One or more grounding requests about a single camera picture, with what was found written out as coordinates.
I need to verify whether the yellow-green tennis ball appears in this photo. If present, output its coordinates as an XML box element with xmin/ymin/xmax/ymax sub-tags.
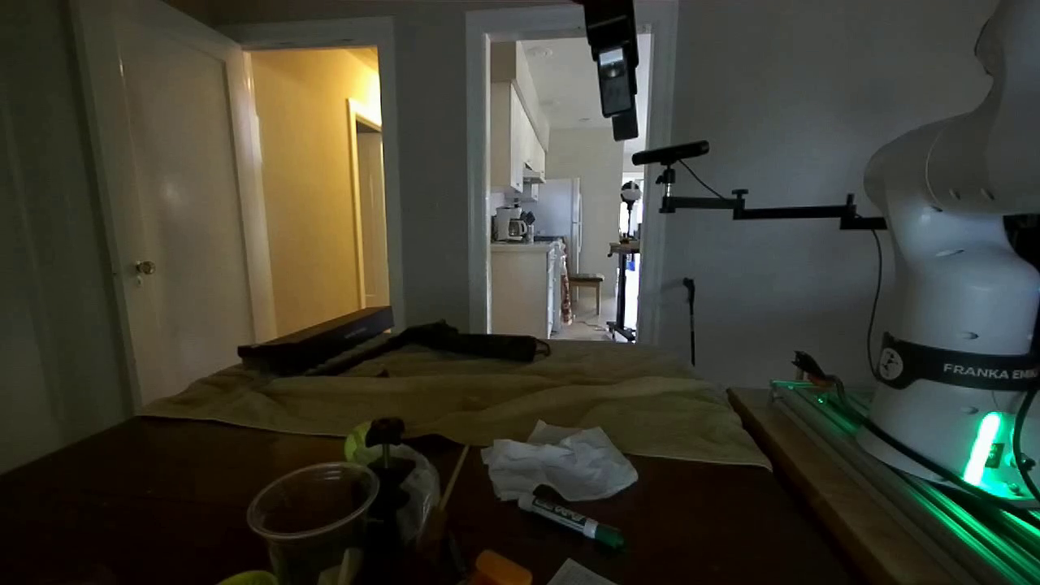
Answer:
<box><xmin>344</xmin><ymin>423</ymin><xmax>379</xmax><ymax>464</ymax></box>

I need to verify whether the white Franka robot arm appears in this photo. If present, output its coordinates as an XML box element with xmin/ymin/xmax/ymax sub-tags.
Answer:
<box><xmin>860</xmin><ymin>0</ymin><xmax>1040</xmax><ymax>501</ymax></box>

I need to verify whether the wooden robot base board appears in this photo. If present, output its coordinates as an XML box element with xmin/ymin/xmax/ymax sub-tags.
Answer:
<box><xmin>729</xmin><ymin>389</ymin><xmax>1040</xmax><ymax>585</ymax></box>

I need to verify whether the black tube on cloth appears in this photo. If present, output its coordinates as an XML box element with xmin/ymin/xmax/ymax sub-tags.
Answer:
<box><xmin>405</xmin><ymin>320</ymin><xmax>550</xmax><ymax>365</ymax></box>

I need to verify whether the olive green cloth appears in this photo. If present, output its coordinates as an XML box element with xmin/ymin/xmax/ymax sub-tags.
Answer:
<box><xmin>148</xmin><ymin>342</ymin><xmax>767</xmax><ymax>469</ymax></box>

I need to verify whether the crumpled white tissue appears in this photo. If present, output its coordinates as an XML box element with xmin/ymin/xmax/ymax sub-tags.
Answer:
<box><xmin>482</xmin><ymin>423</ymin><xmax>637</xmax><ymax>502</ymax></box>

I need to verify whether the clear plastic bag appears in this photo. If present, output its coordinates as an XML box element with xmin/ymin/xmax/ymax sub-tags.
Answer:
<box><xmin>371</xmin><ymin>446</ymin><xmax>442</xmax><ymax>545</ymax></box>

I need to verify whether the black keyboard case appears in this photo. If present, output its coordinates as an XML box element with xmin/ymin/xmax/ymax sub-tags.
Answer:
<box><xmin>236</xmin><ymin>306</ymin><xmax>395</xmax><ymax>378</ymax></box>

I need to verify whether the green white marker pen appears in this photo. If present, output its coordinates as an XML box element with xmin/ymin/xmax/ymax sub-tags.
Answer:
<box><xmin>517</xmin><ymin>494</ymin><xmax>623</xmax><ymax>548</ymax></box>

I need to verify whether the orange block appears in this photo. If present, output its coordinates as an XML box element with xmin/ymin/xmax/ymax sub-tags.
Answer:
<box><xmin>470</xmin><ymin>548</ymin><xmax>533</xmax><ymax>585</ymax></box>

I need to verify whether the small white packet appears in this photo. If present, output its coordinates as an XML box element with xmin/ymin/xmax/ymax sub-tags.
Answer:
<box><xmin>547</xmin><ymin>558</ymin><xmax>613</xmax><ymax>585</ymax></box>

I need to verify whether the white door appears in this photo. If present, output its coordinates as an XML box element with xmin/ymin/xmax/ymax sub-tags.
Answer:
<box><xmin>73</xmin><ymin>0</ymin><xmax>274</xmax><ymax>409</ymax></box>

